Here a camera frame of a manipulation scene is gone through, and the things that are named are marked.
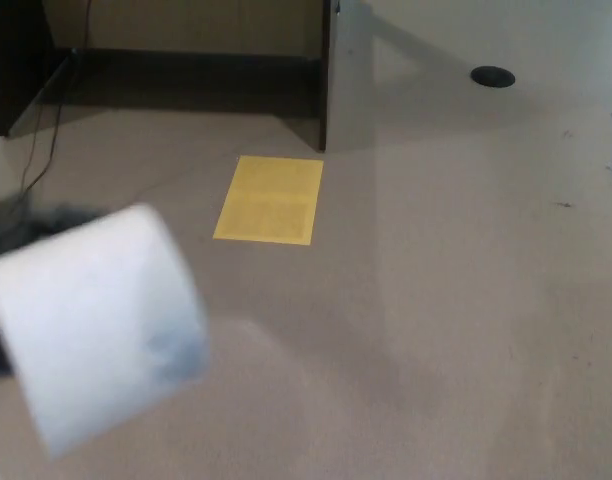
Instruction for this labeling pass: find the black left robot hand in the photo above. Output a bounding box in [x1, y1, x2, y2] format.
[0, 195, 110, 385]

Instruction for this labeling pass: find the white toilet paper roll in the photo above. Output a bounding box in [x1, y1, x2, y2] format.
[0, 201, 213, 462]

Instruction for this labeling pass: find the dark wooden desk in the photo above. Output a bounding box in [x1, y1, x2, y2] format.
[0, 0, 375, 153]

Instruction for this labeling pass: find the yellow paper sheet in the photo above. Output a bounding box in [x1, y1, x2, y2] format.
[212, 154, 325, 246]

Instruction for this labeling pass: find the black round floor cover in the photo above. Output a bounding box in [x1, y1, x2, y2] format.
[469, 64, 516, 88]

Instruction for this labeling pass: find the thin dark floor cable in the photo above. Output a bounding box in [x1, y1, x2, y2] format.
[18, 127, 41, 194]

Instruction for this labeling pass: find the black floor cable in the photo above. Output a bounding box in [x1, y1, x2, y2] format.
[16, 92, 66, 197]

